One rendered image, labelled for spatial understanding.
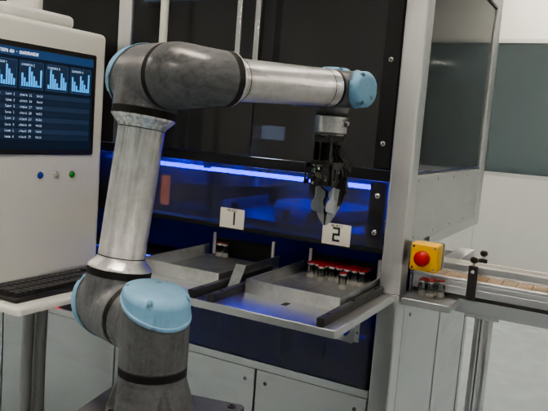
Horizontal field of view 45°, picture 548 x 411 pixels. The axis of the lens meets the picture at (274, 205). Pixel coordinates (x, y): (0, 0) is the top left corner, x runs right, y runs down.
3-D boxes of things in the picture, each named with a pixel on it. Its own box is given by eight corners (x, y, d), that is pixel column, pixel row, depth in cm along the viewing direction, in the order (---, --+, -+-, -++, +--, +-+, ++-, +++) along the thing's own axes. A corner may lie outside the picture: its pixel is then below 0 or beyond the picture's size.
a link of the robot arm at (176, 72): (183, 34, 101) (382, 62, 134) (145, 37, 109) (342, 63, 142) (182, 111, 102) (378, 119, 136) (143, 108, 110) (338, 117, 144)
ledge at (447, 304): (415, 293, 188) (416, 288, 187) (461, 302, 182) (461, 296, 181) (400, 303, 175) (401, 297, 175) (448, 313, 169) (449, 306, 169)
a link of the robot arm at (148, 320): (140, 382, 103) (145, 298, 101) (99, 356, 113) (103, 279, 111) (202, 368, 111) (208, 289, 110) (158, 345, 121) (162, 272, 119)
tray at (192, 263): (208, 254, 213) (208, 243, 213) (279, 267, 201) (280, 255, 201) (139, 269, 183) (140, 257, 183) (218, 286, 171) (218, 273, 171)
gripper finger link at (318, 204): (304, 224, 154) (307, 185, 153) (315, 223, 159) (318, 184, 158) (316, 227, 153) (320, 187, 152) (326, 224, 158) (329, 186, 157)
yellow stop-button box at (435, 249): (416, 265, 179) (418, 239, 178) (442, 269, 176) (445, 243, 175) (408, 269, 173) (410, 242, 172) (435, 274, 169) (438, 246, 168)
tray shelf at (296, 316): (195, 257, 215) (195, 251, 215) (401, 297, 183) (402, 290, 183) (90, 281, 173) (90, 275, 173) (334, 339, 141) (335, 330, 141)
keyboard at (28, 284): (92, 271, 209) (92, 263, 209) (125, 279, 202) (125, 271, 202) (-20, 293, 174) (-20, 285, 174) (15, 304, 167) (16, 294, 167)
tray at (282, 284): (302, 271, 197) (303, 259, 197) (385, 287, 185) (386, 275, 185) (244, 292, 167) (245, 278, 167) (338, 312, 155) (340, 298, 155)
